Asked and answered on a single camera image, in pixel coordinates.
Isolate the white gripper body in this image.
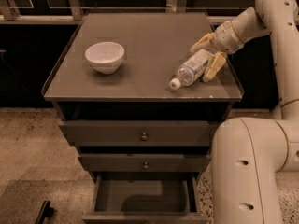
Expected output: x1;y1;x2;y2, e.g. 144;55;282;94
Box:
213;21;244;54

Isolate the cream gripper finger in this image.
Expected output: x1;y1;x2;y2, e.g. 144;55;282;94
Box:
190;33;216;53
203;51;227;82

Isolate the clear blue-label plastic bottle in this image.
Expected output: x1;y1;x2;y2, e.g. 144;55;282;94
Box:
169;49;212;91

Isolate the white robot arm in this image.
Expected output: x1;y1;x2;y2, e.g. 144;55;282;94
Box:
191;0;299;224

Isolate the grey top drawer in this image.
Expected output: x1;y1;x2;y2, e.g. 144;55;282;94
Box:
59;120;217;147

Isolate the grey drawer cabinet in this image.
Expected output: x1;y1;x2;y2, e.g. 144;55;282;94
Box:
41;12;245;224

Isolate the grey middle drawer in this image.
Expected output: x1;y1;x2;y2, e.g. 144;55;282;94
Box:
78;154;209;173

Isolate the grey open bottom drawer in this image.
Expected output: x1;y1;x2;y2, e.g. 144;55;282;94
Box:
82;173;208;224

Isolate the white ceramic bowl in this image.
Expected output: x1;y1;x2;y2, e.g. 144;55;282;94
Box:
85;42;125;74

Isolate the black bar object on floor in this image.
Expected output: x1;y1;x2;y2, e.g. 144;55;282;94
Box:
35;200;54;224

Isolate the metal railing frame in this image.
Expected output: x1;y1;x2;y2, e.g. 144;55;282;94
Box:
0;0;260;26

